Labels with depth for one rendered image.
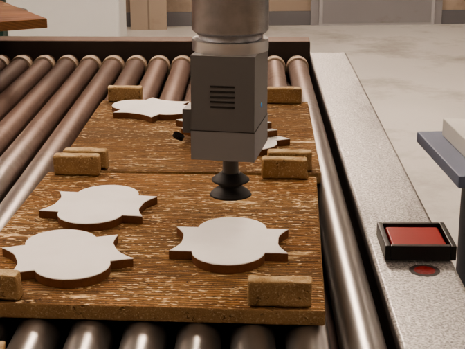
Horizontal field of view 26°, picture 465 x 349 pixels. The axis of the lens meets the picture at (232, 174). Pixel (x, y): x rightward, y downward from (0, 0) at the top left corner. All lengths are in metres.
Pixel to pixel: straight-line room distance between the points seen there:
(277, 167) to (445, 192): 3.08
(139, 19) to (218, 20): 7.57
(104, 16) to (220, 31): 4.53
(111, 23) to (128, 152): 4.09
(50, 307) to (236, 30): 0.31
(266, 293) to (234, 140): 0.16
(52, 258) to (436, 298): 0.38
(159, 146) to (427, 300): 0.57
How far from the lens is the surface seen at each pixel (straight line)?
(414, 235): 1.13
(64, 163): 1.31
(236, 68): 0.96
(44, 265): 1.00
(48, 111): 1.74
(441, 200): 4.23
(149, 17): 8.52
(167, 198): 1.21
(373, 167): 1.42
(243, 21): 0.96
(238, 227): 1.09
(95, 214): 1.14
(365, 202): 1.27
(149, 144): 1.45
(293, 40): 2.24
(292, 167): 1.28
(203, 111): 0.97
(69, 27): 5.50
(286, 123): 1.56
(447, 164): 1.62
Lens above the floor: 1.32
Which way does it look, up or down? 17 degrees down
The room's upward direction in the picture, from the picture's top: straight up
